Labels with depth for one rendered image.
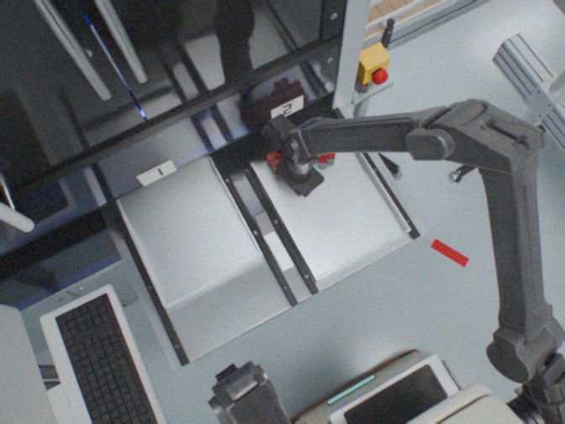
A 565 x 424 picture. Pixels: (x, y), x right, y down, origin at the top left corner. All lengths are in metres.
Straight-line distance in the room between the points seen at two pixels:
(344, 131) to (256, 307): 0.52
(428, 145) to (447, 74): 1.89
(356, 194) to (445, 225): 1.02
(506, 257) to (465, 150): 0.18
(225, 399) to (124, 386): 0.64
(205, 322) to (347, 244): 0.39
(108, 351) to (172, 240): 0.31
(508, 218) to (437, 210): 1.55
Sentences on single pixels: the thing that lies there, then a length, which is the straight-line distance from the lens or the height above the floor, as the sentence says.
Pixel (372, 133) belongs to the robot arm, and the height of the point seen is 1.36.
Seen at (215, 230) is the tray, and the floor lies 0.88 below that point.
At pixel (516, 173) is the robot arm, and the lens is 0.69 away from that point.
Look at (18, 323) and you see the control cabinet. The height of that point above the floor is 0.84.
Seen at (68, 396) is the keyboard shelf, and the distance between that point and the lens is 1.41.
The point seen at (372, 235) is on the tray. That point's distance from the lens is 1.27.
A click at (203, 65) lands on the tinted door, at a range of 0.97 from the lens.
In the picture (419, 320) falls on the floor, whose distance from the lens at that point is 2.17.
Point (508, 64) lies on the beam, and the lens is 2.09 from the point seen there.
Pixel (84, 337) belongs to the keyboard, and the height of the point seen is 0.82.
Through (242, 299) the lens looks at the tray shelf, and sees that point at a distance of 1.24.
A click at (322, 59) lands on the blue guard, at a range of 1.14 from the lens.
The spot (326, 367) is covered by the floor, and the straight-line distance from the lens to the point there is 2.10.
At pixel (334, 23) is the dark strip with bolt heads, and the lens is 1.07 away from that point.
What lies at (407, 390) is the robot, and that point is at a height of 1.04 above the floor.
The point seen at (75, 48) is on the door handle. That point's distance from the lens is 0.72.
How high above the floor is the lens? 2.10
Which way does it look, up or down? 72 degrees down
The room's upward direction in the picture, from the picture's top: 5 degrees counter-clockwise
